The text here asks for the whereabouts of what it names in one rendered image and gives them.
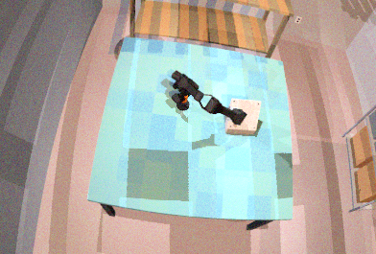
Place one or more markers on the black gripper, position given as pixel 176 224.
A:
pixel 179 97

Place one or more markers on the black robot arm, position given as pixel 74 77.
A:
pixel 214 105

